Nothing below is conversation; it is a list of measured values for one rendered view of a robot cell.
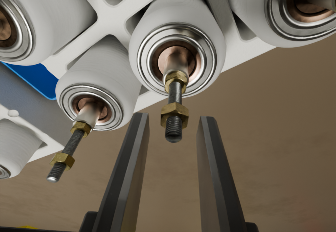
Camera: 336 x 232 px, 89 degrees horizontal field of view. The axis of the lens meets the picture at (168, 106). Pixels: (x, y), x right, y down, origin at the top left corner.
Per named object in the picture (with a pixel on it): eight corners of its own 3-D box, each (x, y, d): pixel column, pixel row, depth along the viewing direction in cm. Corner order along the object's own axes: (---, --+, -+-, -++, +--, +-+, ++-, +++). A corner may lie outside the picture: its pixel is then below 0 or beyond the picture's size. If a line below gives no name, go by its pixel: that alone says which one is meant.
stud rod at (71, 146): (90, 120, 20) (55, 184, 15) (82, 116, 20) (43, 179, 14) (94, 116, 20) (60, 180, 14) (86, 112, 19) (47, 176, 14)
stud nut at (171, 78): (166, 70, 14) (165, 75, 13) (187, 72, 14) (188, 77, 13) (164, 90, 15) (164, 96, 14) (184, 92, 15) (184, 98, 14)
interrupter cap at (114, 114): (106, 134, 25) (104, 138, 24) (53, 107, 22) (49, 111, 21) (136, 107, 21) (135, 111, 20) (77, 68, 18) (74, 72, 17)
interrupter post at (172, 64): (189, 51, 16) (191, 68, 13) (188, 73, 17) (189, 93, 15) (163, 51, 16) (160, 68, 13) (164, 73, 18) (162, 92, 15)
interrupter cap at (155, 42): (223, 20, 14) (225, 22, 13) (210, 94, 19) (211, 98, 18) (132, 21, 14) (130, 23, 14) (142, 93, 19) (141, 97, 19)
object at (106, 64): (133, 78, 39) (108, 142, 25) (95, 49, 35) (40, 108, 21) (161, 48, 34) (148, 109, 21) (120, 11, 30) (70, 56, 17)
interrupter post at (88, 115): (98, 116, 22) (88, 136, 20) (81, 107, 21) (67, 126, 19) (107, 107, 21) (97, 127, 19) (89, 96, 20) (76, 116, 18)
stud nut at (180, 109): (162, 100, 11) (161, 109, 10) (189, 102, 11) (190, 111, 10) (161, 121, 12) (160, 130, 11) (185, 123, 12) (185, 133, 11)
